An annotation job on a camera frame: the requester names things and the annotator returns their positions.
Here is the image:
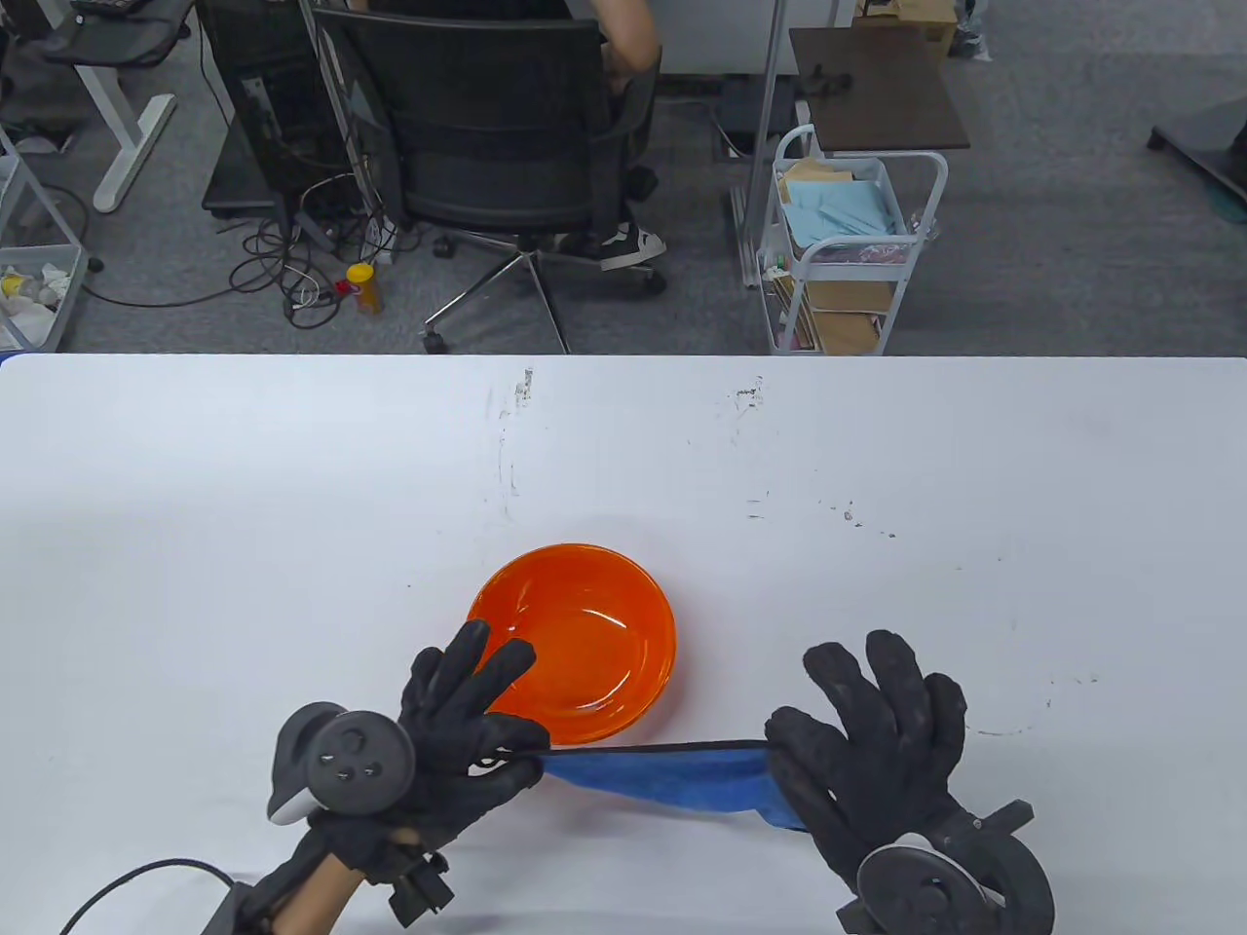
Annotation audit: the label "stack of blue papers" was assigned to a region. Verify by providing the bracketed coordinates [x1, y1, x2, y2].
[783, 179, 903, 250]

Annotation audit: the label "black box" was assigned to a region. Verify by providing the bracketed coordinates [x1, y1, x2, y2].
[719, 78, 812, 159]

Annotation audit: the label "person's right hand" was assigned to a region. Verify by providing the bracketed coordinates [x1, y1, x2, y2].
[765, 630, 975, 889]

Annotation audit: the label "grey right hand controller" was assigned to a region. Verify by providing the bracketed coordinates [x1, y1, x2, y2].
[836, 801, 1056, 935]

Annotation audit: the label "metal pole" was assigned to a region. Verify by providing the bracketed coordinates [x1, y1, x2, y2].
[744, 0, 789, 289]

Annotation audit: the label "grey left hand controller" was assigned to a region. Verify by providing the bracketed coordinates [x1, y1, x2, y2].
[268, 701, 420, 827]

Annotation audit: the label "brown cardboard sheets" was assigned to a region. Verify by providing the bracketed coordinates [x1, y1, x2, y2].
[805, 277, 893, 356]

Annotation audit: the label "cardboard box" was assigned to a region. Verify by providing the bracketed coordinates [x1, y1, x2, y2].
[852, 0, 962, 52]

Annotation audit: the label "white rolling basket cart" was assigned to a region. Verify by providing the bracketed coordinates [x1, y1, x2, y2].
[0, 127, 106, 354]

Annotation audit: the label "blue and grey hand towel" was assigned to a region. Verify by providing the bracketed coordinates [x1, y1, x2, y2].
[536, 740, 812, 833]

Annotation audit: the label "black stand base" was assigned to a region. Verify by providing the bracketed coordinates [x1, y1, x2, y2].
[1146, 97, 1247, 207]

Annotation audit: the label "white wire utility cart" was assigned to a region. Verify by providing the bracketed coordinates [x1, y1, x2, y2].
[763, 125, 949, 357]

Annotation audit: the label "brown side table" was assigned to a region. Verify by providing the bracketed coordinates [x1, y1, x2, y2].
[787, 26, 972, 153]

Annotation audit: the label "grey hand controller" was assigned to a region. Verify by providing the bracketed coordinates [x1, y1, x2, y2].
[836, 801, 1056, 935]
[268, 701, 420, 827]

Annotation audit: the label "orange bowl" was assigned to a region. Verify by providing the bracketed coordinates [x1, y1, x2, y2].
[466, 543, 678, 747]

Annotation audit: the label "black glove cable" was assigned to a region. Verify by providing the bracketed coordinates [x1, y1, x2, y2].
[58, 858, 241, 935]

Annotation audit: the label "person's left hand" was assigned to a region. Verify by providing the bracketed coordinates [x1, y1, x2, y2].
[307, 620, 551, 878]

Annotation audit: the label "black mesh office chair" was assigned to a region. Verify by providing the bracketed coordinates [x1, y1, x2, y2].
[312, 8, 673, 355]

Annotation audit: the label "white desk leg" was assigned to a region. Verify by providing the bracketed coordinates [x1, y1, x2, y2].
[72, 60, 179, 214]

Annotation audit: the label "tangle of black cables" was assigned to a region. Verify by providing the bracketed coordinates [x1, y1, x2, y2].
[88, 173, 400, 328]

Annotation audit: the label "black computer tower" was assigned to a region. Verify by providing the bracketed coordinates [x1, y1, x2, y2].
[199, 0, 354, 221]

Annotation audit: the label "person's left forearm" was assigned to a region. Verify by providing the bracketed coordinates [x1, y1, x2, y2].
[265, 857, 367, 935]

